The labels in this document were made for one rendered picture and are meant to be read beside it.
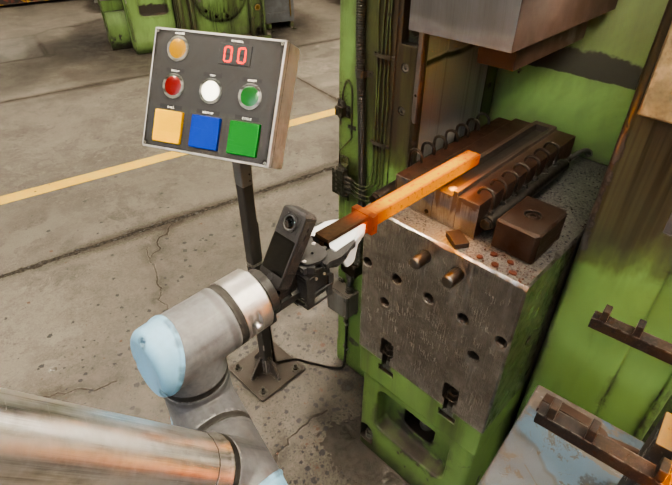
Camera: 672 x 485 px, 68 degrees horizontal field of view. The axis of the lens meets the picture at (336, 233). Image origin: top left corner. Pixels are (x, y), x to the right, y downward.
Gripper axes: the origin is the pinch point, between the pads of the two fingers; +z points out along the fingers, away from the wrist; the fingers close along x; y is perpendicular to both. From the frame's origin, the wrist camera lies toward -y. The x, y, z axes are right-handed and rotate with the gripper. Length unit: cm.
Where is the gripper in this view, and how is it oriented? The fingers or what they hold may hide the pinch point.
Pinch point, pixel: (355, 222)
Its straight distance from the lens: 78.9
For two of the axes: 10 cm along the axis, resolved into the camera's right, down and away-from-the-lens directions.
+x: 7.1, 4.2, -5.6
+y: 0.1, 8.0, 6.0
